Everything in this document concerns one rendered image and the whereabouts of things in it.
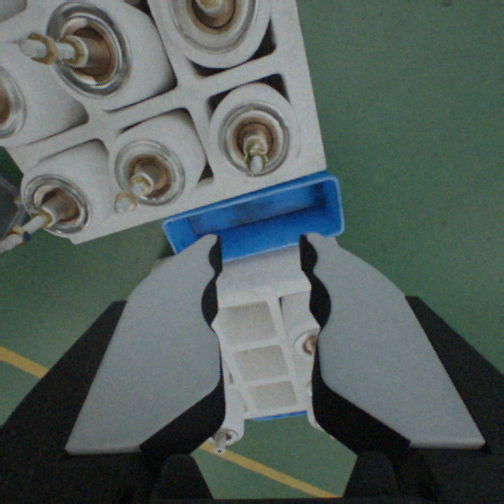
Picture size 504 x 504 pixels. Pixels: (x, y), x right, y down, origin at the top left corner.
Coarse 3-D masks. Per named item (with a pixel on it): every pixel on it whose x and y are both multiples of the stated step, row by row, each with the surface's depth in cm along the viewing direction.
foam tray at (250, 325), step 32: (256, 256) 58; (288, 256) 55; (224, 288) 52; (256, 288) 50; (288, 288) 49; (224, 320) 59; (256, 320) 61; (224, 352) 58; (256, 352) 69; (288, 352) 58; (256, 384) 64; (288, 384) 73; (256, 416) 71
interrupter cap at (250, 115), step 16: (240, 112) 28; (256, 112) 28; (272, 112) 28; (224, 128) 29; (240, 128) 29; (256, 128) 29; (272, 128) 29; (288, 128) 29; (224, 144) 30; (240, 144) 30; (272, 144) 30; (288, 144) 30; (224, 160) 31; (240, 160) 31; (272, 160) 31; (256, 176) 32
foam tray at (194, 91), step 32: (32, 0) 29; (128, 0) 32; (288, 0) 29; (0, 32) 30; (160, 32) 31; (288, 32) 31; (192, 64) 35; (256, 64) 32; (288, 64) 32; (160, 96) 34; (192, 96) 34; (224, 96) 44; (288, 96) 36; (96, 128) 36; (128, 128) 40; (32, 160) 38; (320, 160) 38; (224, 192) 40; (128, 224) 43
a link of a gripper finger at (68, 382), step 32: (96, 320) 7; (96, 352) 7; (64, 384) 6; (32, 416) 5; (64, 416) 5; (0, 448) 5; (32, 448) 5; (64, 448) 5; (0, 480) 4; (32, 480) 4; (64, 480) 4; (96, 480) 4; (128, 480) 5
